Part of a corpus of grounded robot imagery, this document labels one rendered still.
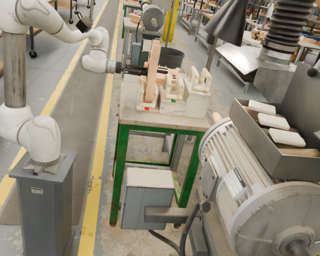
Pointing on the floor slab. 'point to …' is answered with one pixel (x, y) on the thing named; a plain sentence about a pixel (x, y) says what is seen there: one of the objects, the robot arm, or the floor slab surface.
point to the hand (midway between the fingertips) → (147, 71)
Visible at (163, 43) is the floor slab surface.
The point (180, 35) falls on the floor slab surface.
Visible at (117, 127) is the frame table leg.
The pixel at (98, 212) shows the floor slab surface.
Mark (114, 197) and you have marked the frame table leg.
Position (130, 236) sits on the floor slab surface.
